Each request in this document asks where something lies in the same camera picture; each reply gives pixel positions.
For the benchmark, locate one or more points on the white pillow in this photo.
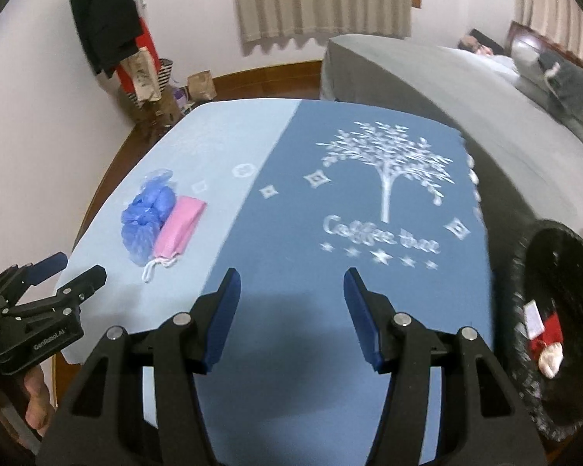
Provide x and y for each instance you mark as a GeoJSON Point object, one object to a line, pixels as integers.
{"type": "Point", "coordinates": [524, 65]}

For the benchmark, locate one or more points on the grey bed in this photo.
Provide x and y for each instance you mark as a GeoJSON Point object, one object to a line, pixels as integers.
{"type": "Point", "coordinates": [418, 73]}

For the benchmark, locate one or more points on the striped bag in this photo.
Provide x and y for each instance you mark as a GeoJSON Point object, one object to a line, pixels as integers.
{"type": "Point", "coordinates": [166, 77]}

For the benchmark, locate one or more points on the person's left forearm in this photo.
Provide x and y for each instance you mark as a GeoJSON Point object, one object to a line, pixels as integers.
{"type": "Point", "coordinates": [5, 417]}

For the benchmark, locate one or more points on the grey fluffy garment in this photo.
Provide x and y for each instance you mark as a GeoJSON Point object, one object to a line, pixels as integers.
{"type": "Point", "coordinates": [573, 87]}

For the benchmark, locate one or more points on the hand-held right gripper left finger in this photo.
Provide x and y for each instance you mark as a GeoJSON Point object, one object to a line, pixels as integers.
{"type": "Point", "coordinates": [221, 320]}

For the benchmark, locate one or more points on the brown paper bag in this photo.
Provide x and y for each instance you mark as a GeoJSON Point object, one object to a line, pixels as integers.
{"type": "Point", "coordinates": [201, 85]}

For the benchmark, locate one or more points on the red garment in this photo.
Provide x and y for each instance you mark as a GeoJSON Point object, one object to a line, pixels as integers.
{"type": "Point", "coordinates": [148, 43]}

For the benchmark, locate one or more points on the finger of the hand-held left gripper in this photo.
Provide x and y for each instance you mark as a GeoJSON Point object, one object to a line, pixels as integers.
{"type": "Point", "coordinates": [85, 284]}
{"type": "Point", "coordinates": [48, 264]}

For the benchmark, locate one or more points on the beige tote bag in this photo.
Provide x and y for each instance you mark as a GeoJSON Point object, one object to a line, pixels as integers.
{"type": "Point", "coordinates": [141, 75]}

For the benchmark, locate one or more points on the bin with black bag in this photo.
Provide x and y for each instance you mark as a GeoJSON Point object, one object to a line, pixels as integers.
{"type": "Point", "coordinates": [575, 272]}

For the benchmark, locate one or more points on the blue plastic bags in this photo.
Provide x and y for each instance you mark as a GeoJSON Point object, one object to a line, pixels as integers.
{"type": "Point", "coordinates": [145, 213]}

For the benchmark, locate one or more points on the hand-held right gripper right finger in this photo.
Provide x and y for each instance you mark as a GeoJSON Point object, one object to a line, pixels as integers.
{"type": "Point", "coordinates": [364, 320]}

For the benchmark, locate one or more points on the red cloth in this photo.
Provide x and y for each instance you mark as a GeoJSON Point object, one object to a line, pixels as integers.
{"type": "Point", "coordinates": [550, 330]}

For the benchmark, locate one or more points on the cream fluffy cloth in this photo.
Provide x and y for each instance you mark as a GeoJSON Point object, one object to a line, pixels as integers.
{"type": "Point", "coordinates": [550, 360]}

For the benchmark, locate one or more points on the blue tree printed blanket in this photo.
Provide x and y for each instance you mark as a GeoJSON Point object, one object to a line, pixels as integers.
{"type": "Point", "coordinates": [296, 233]}

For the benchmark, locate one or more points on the person's left hand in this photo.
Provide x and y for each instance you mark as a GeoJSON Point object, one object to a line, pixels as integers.
{"type": "Point", "coordinates": [36, 403]}

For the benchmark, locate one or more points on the black jacket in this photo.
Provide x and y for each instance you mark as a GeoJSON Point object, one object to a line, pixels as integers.
{"type": "Point", "coordinates": [104, 19]}

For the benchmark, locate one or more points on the purple bag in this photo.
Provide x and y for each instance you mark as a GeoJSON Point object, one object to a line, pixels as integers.
{"type": "Point", "coordinates": [182, 97]}

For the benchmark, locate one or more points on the wooden headboard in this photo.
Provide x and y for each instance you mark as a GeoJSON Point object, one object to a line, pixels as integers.
{"type": "Point", "coordinates": [520, 31]}

